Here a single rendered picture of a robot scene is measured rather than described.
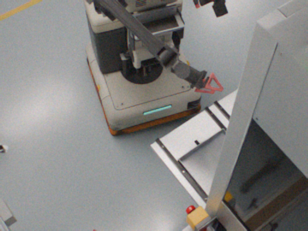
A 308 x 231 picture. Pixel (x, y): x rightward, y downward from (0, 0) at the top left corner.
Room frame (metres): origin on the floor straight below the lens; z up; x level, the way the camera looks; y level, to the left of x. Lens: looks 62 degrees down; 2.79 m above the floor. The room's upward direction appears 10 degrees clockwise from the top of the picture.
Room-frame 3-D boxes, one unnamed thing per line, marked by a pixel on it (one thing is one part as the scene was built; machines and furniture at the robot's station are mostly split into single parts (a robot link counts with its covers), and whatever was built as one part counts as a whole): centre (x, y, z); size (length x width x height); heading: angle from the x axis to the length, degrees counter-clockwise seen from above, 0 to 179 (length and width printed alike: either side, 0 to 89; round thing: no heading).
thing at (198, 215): (0.58, -0.05, 0.99); 0.08 x 0.07 x 0.07; 47
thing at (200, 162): (0.84, -0.14, 0.90); 0.34 x 0.26 x 0.04; 47
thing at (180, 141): (1.01, -0.20, 0.87); 0.70 x 0.48 x 0.02; 137
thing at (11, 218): (0.59, 0.90, 0.50); 0.12 x 0.05 x 0.09; 47
